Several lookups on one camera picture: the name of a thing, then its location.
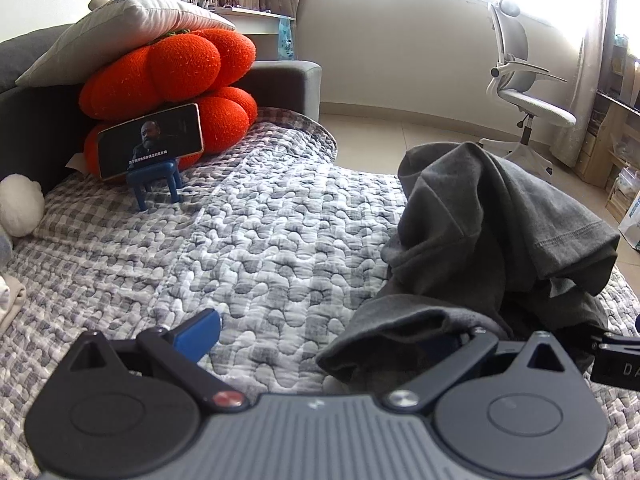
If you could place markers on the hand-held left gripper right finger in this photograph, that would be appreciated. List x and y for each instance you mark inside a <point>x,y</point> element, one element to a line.
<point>450,372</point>

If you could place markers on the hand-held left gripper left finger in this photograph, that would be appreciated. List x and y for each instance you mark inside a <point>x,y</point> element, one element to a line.
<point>197,334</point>

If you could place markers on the grey t-shirt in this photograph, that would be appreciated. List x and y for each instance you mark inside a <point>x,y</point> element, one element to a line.
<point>475,220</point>

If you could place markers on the grey checked quilted blanket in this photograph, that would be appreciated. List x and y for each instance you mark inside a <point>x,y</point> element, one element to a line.
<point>250,240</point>

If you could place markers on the white paper bag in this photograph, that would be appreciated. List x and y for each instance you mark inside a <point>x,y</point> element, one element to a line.
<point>631,225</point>

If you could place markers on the blue phone stand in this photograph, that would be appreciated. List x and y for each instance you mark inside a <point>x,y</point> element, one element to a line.
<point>150,176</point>

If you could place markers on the clear plastic storage box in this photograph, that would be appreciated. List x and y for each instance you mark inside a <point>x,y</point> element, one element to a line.
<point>625,187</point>

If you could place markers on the beige cloth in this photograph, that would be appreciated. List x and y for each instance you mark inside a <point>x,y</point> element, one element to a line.
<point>10,305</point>

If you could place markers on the smartphone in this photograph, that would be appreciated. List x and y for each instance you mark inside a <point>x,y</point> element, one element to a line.
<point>150,140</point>

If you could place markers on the white plush toy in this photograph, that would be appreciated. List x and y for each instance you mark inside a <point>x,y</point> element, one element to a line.
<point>17,205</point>

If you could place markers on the wooden shelf desk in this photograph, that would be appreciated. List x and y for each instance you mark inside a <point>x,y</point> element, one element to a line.
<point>610,130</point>

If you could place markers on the grey sofa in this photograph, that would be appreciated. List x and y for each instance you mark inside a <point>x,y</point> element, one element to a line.
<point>285,85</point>

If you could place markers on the orange pumpkin cushion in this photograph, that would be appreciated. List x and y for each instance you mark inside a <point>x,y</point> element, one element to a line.
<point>175,65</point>

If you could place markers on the white office chair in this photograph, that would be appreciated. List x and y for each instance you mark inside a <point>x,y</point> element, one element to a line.
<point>530,102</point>

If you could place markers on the light blue patterned bag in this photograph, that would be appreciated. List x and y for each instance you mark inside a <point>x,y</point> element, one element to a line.
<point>285,40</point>

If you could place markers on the white desk with shelves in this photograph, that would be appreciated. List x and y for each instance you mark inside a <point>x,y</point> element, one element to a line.
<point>250,22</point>

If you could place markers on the white pillow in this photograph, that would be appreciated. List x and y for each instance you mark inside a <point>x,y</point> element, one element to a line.
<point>125,25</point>

